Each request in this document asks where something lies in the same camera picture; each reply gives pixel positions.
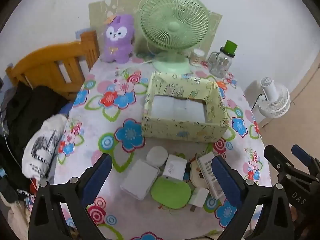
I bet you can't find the white printed cloth bag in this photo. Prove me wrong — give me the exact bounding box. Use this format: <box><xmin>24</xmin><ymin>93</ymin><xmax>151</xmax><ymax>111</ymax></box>
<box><xmin>21</xmin><ymin>114</ymin><xmax>68</xmax><ymax>180</ymax></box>

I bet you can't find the small white plug adapter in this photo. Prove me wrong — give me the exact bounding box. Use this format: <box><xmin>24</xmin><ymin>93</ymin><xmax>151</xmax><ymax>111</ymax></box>
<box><xmin>188</xmin><ymin>187</ymin><xmax>210</xmax><ymax>212</ymax></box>

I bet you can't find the cotton swab container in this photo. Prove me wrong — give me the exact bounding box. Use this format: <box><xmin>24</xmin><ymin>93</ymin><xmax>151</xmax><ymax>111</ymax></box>
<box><xmin>190</xmin><ymin>49</ymin><xmax>207</xmax><ymax>67</ymax></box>

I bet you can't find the white box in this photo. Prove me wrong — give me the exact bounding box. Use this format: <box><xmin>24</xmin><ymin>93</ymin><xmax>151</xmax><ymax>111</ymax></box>
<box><xmin>120</xmin><ymin>159</ymin><xmax>160</xmax><ymax>200</ymax></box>

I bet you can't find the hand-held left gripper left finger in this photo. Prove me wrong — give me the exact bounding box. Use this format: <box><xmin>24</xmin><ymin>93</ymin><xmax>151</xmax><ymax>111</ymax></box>
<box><xmin>28</xmin><ymin>152</ymin><xmax>113</xmax><ymax>240</ymax></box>

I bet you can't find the purple plush toy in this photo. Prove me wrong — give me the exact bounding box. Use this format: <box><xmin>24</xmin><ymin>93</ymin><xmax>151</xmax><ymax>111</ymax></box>
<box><xmin>103</xmin><ymin>14</ymin><xmax>135</xmax><ymax>63</ymax></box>

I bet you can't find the white floor fan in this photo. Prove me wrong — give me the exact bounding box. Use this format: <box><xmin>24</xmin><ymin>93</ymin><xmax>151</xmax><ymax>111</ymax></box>
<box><xmin>251</xmin><ymin>77</ymin><xmax>291</xmax><ymax>118</ymax></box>

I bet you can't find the floral tablecloth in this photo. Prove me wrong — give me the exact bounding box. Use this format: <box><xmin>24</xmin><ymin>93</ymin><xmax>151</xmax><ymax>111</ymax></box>
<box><xmin>54</xmin><ymin>55</ymin><xmax>273</xmax><ymax>240</ymax></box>

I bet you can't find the beige bear-shaped wooden coaster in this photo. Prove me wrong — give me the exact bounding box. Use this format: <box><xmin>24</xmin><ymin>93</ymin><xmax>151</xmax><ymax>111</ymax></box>
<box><xmin>190</xmin><ymin>161</ymin><xmax>208</xmax><ymax>188</ymax></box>

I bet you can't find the patterned fabric storage box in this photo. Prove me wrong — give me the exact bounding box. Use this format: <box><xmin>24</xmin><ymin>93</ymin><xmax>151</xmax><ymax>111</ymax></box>
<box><xmin>141</xmin><ymin>71</ymin><xmax>229</xmax><ymax>143</ymax></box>

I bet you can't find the white round plastic case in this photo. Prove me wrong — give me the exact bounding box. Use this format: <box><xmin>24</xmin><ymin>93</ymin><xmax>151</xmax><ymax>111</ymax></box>
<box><xmin>146</xmin><ymin>146</ymin><xmax>168</xmax><ymax>167</ymax></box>

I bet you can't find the green desk fan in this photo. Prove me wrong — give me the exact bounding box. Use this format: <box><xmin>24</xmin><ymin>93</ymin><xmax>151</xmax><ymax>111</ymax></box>
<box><xmin>139</xmin><ymin>0</ymin><xmax>210</xmax><ymax>73</ymax></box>

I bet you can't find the white remote control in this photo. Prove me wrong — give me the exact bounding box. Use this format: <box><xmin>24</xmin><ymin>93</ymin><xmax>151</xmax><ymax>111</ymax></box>
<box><xmin>196</xmin><ymin>151</ymin><xmax>225</xmax><ymax>199</ymax></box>

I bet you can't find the black fan power cord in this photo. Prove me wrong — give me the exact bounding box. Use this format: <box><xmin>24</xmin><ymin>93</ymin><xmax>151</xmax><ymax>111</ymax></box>
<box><xmin>251</xmin><ymin>94</ymin><xmax>263</xmax><ymax>110</ymax></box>

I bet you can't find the black clothing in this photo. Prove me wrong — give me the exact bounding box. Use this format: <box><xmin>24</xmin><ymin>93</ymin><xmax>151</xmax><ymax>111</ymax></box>
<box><xmin>0</xmin><ymin>82</ymin><xmax>73</xmax><ymax>195</ymax></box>

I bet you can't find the green oval case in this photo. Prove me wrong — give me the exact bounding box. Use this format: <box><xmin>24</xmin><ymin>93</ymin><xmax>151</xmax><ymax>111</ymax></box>
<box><xmin>151</xmin><ymin>176</ymin><xmax>192</xmax><ymax>210</ymax></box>

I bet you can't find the white charger block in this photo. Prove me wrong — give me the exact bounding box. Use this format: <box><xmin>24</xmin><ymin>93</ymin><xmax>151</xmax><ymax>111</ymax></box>
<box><xmin>162</xmin><ymin>154</ymin><xmax>187</xmax><ymax>181</ymax></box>

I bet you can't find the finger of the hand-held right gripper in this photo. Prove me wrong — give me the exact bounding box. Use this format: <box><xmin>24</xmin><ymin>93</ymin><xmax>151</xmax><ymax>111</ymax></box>
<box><xmin>264</xmin><ymin>144</ymin><xmax>319</xmax><ymax>183</ymax></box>
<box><xmin>291</xmin><ymin>144</ymin><xmax>320</xmax><ymax>178</ymax></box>

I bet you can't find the glass jar mug green lid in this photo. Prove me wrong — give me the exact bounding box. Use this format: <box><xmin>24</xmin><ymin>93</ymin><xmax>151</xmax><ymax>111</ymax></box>
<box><xmin>207</xmin><ymin>40</ymin><xmax>238</xmax><ymax>78</ymax></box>

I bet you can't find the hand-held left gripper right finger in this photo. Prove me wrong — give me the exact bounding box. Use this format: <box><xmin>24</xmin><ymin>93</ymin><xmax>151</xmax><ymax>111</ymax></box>
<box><xmin>211</xmin><ymin>155</ymin><xmax>295</xmax><ymax>240</ymax></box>

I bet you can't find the wooden chair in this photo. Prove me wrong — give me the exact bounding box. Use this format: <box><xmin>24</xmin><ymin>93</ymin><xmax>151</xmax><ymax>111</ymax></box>
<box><xmin>5</xmin><ymin>30</ymin><xmax>100</xmax><ymax>100</ymax></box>

